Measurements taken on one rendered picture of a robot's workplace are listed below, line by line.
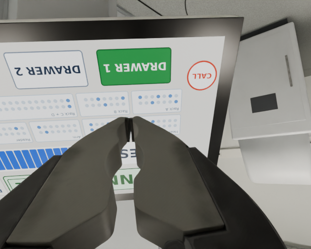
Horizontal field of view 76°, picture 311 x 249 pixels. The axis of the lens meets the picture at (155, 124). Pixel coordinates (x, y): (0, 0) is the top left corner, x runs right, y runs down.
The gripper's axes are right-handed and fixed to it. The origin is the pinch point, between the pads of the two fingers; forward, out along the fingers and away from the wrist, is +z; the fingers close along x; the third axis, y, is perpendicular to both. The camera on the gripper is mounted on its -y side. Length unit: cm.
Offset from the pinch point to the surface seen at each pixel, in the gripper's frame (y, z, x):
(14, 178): 18.5, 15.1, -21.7
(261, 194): 250, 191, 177
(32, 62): -0.5, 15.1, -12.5
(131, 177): 20.0, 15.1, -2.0
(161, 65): 0.5, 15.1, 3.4
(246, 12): -1, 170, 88
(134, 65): 0.3, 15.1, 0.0
